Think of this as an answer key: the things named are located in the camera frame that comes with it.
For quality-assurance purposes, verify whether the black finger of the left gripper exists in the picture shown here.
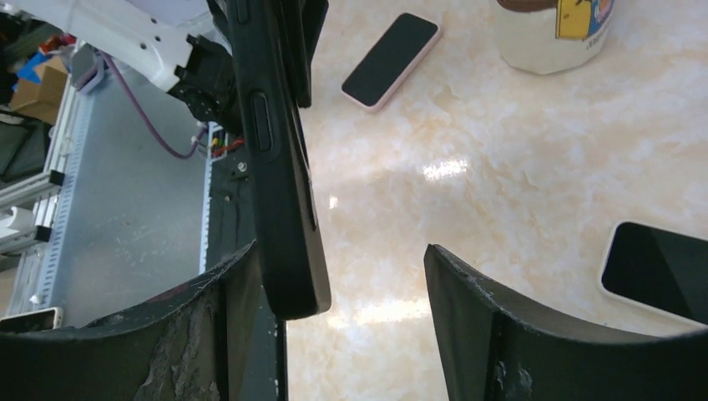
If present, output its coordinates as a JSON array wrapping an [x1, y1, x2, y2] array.
[[279, 0, 329, 108]]

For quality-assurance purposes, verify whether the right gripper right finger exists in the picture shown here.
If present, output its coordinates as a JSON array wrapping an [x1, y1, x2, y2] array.
[[424, 245, 707, 400]]

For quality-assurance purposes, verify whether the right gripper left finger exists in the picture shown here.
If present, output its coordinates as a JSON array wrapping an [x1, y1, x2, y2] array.
[[1, 244, 260, 400]]

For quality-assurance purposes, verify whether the black phone case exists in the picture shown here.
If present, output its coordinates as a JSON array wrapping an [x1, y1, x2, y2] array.
[[224, 0, 333, 321]]

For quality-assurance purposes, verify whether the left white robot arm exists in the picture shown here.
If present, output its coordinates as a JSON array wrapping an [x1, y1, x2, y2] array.
[[11, 1, 329, 134]]

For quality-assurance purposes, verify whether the pink cased phone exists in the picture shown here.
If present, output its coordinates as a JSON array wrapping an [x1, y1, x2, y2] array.
[[341, 13, 442, 112]]

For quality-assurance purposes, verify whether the white phone off table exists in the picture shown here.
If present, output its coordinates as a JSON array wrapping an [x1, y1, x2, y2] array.
[[1, 307, 63, 333]]

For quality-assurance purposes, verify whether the white cased phone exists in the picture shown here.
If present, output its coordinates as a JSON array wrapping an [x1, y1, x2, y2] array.
[[599, 221, 707, 326]]

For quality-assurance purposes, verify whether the white cup brown lid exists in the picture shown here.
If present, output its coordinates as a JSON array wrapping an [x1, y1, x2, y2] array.
[[489, 0, 614, 75]]

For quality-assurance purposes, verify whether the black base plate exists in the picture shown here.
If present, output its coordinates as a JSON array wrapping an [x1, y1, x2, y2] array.
[[205, 151, 289, 400]]

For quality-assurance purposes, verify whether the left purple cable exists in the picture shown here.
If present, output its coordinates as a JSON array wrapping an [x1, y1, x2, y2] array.
[[99, 52, 209, 160]]

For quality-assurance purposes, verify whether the grey slotted cable duct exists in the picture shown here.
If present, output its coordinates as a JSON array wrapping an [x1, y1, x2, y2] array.
[[7, 85, 94, 316]]

